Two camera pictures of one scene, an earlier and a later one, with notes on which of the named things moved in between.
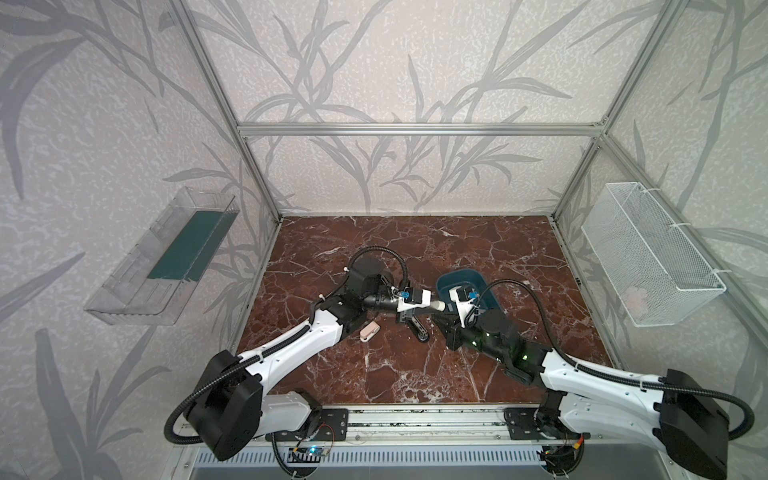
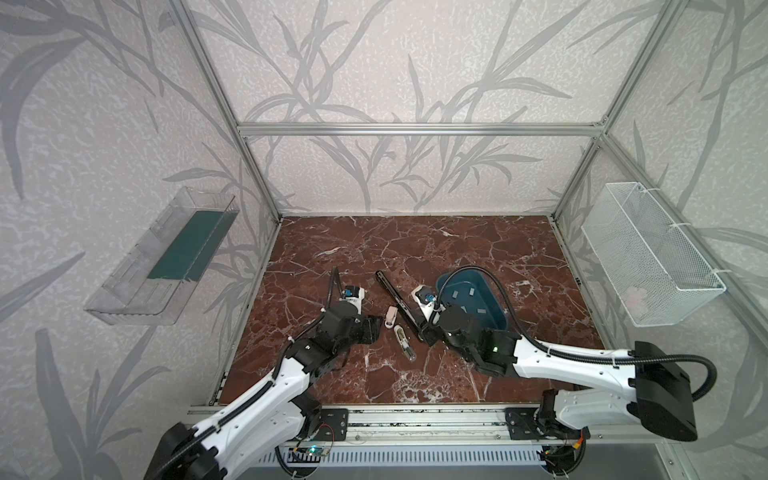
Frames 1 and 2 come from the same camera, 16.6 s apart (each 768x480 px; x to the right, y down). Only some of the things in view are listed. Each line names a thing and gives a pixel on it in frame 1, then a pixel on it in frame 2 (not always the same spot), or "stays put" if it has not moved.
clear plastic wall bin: [154, 281] stays put
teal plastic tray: [455, 277] stays put
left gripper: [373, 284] → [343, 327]
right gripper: [455, 321] stays put
